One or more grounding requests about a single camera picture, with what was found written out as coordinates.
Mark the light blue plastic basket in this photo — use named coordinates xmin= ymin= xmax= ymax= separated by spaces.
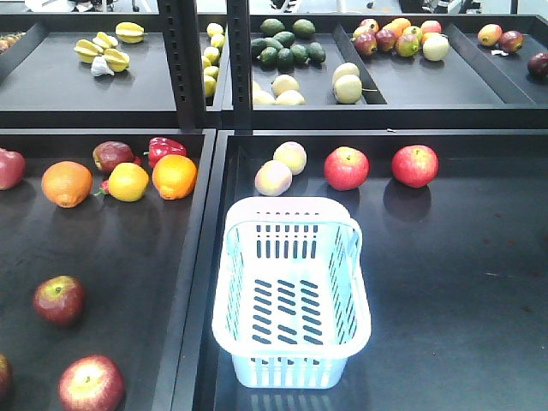
xmin=211 ymin=197 xmax=372 ymax=389

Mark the pale peach front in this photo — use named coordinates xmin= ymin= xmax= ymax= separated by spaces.
xmin=254 ymin=160 xmax=293 ymax=196

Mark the pale peach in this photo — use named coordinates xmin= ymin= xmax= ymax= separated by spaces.
xmin=254 ymin=160 xmax=293 ymax=196
xmin=273 ymin=141 xmax=307 ymax=176

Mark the pale peach rear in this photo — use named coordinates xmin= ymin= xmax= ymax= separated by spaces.
xmin=273 ymin=141 xmax=307 ymax=176

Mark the red apple centre back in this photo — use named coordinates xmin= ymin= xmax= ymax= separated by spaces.
xmin=324 ymin=146 xmax=370 ymax=191

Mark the orange right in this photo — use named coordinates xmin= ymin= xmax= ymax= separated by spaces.
xmin=152 ymin=154 xmax=198 ymax=200

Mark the orange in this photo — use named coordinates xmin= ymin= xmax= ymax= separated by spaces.
xmin=41 ymin=161 xmax=92 ymax=208
xmin=152 ymin=154 xmax=198 ymax=200

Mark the red bell pepper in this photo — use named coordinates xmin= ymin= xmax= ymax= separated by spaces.
xmin=144 ymin=136 xmax=187 ymax=168

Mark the red apple right back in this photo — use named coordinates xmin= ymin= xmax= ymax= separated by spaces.
xmin=391 ymin=145 xmax=439 ymax=188

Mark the yellow lemon fruit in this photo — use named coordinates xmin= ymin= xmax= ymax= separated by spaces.
xmin=108 ymin=163 xmax=149 ymax=202

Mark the black wooden produce stand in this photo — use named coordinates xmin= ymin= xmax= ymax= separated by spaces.
xmin=1 ymin=2 xmax=547 ymax=410

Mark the dark red apple back left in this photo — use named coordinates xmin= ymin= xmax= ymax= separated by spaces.
xmin=92 ymin=140 xmax=135 ymax=174

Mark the dark red apple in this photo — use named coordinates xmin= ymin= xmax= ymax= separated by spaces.
xmin=92 ymin=140 xmax=135 ymax=174
xmin=33 ymin=275 xmax=86 ymax=328

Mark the orange left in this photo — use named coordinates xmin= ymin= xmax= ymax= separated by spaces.
xmin=41 ymin=161 xmax=92 ymax=208

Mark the white garlic bulb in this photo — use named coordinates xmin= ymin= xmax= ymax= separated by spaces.
xmin=91 ymin=56 xmax=115 ymax=77

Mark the yellow starfruit rear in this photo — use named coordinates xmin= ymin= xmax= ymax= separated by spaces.
xmin=115 ymin=21 xmax=146 ymax=44

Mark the dark red apple left middle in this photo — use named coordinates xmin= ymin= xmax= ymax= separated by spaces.
xmin=33 ymin=275 xmax=86 ymax=328

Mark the red apple left front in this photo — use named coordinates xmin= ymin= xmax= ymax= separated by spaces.
xmin=57 ymin=354 xmax=125 ymax=410

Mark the red apple edge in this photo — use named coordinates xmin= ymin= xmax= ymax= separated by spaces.
xmin=0 ymin=148 xmax=26 ymax=191
xmin=0 ymin=353 xmax=13 ymax=400

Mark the red apple bottom left edge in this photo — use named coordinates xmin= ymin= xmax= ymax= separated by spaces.
xmin=0 ymin=353 xmax=13 ymax=400

